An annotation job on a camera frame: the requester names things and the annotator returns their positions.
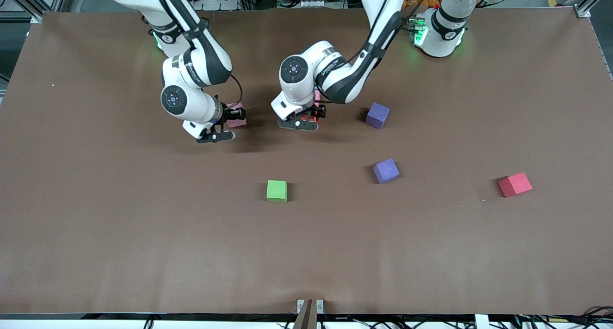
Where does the small metal bracket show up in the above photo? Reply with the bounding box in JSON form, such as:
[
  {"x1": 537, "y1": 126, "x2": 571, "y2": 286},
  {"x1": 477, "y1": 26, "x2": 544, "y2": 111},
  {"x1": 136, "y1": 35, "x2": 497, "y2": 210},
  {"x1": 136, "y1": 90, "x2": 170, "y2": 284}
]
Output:
[{"x1": 296, "y1": 299, "x2": 325, "y2": 315}]

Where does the brown slanted post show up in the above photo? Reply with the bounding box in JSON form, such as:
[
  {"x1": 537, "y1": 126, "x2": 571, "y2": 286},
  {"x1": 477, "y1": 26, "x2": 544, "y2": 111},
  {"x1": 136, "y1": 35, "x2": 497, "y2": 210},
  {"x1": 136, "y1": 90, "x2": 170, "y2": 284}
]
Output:
[{"x1": 293, "y1": 299, "x2": 318, "y2": 329}]

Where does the purple foam cube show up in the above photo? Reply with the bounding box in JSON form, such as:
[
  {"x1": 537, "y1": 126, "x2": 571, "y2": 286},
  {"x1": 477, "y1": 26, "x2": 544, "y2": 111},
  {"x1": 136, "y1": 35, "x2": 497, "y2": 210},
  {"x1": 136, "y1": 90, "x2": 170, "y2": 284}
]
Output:
[
  {"x1": 365, "y1": 102, "x2": 390, "y2": 129},
  {"x1": 373, "y1": 158, "x2": 400, "y2": 184}
]

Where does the green foam cube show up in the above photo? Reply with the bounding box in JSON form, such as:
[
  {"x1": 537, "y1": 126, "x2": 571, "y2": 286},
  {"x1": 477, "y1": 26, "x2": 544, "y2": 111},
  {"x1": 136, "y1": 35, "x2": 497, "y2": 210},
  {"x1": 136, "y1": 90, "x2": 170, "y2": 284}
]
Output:
[{"x1": 266, "y1": 180, "x2": 288, "y2": 203}]

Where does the brown table cover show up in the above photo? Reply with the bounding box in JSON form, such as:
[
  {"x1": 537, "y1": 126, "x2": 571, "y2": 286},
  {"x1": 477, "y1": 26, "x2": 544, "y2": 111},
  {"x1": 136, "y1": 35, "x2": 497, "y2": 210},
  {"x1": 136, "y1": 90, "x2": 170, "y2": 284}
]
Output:
[{"x1": 0, "y1": 7, "x2": 613, "y2": 315}]

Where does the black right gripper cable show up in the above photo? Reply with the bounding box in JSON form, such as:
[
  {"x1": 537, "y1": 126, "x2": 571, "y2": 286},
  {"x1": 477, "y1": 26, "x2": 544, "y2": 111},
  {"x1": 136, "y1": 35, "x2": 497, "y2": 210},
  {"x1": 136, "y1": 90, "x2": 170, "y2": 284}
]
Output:
[{"x1": 223, "y1": 73, "x2": 243, "y2": 110}]

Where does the red foam cube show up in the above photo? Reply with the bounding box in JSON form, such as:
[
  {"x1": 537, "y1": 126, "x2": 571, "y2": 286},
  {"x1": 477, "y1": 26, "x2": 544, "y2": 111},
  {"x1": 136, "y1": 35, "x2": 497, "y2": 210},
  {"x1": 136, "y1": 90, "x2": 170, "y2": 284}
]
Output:
[{"x1": 498, "y1": 172, "x2": 533, "y2": 198}]

